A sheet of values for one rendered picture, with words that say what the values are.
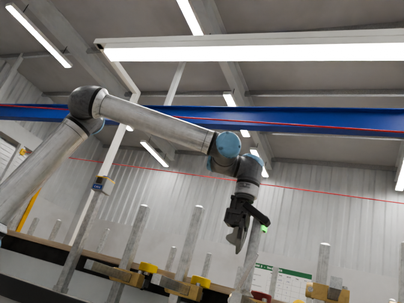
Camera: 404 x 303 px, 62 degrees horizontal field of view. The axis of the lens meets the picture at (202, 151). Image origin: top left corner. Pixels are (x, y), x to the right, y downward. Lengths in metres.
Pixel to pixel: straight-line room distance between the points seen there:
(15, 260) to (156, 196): 8.52
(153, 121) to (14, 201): 0.56
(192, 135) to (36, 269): 1.19
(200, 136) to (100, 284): 0.93
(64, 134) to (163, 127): 0.39
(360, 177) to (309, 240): 2.03
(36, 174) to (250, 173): 0.78
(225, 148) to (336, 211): 7.90
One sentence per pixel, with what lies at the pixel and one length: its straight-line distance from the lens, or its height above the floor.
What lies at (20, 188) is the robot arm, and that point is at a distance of 1.35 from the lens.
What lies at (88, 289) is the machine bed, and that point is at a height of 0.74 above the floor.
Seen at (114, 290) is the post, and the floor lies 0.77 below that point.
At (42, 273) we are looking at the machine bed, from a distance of 1.99.
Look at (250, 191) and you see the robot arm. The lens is 1.28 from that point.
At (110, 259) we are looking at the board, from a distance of 1.74.
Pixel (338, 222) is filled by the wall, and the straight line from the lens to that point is 8.86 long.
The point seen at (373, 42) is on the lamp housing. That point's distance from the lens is 2.19.
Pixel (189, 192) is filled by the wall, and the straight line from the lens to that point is 10.04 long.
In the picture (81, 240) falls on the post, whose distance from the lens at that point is 1.63.
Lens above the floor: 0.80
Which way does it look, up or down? 24 degrees up
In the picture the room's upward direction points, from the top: 16 degrees clockwise
